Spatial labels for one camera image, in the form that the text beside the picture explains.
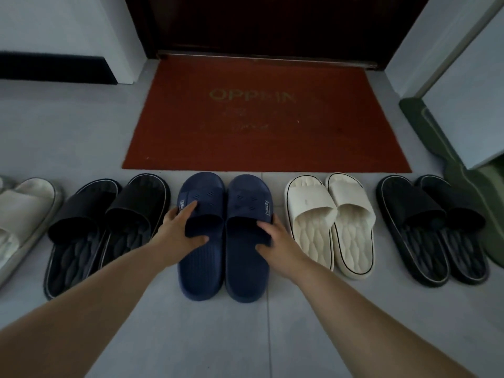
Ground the white slipper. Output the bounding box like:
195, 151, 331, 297
324, 172, 377, 281
284, 175, 339, 272

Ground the beige slipper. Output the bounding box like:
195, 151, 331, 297
0, 177, 64, 290

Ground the person's right forearm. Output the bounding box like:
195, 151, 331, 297
291, 264, 478, 378

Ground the green floor mat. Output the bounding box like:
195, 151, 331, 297
398, 97, 504, 269

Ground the dark brown door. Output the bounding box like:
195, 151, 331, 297
124, 0, 428, 72

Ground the person's right hand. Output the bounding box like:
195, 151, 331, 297
255, 214, 312, 281

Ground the white door panel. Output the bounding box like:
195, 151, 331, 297
422, 12, 504, 170

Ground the navy blue slipper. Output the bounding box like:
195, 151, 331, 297
177, 171, 227, 302
225, 174, 274, 304

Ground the person's left hand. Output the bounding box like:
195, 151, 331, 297
151, 201, 209, 269

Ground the black baseboard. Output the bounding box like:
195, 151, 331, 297
0, 50, 119, 86

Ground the black slipper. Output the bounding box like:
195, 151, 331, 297
376, 175, 452, 288
43, 178, 123, 301
98, 173, 171, 272
415, 175, 490, 286

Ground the person's left forearm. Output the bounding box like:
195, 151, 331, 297
0, 241, 171, 378

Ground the metal door threshold strip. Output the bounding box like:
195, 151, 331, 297
156, 50, 379, 72

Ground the red doormat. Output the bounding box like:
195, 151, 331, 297
121, 55, 413, 174

